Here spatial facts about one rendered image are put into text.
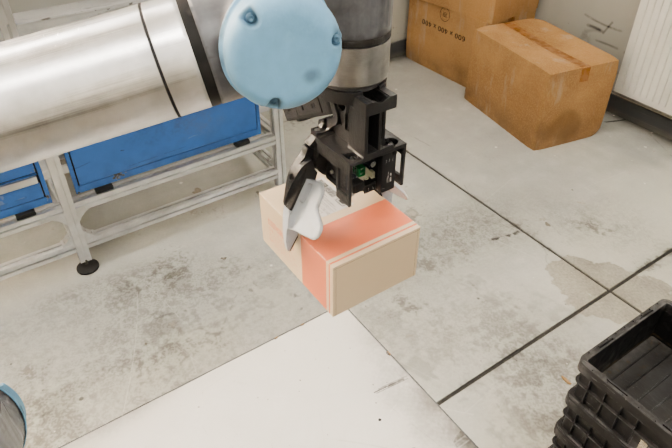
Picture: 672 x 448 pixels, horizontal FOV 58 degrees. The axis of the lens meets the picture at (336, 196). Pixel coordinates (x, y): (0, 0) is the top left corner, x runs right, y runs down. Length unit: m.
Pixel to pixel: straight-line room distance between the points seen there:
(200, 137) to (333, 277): 1.71
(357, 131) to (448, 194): 2.09
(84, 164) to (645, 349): 1.74
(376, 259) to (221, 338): 1.44
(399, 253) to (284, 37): 0.38
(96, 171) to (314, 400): 1.41
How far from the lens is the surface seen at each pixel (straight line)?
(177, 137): 2.27
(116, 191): 2.27
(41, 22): 1.98
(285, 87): 0.37
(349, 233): 0.67
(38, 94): 0.39
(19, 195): 2.21
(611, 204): 2.81
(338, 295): 0.66
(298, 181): 0.64
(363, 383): 1.06
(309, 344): 1.11
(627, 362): 1.49
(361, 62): 0.55
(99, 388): 2.04
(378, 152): 0.59
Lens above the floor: 1.55
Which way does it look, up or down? 37 degrees down
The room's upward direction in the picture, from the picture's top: straight up
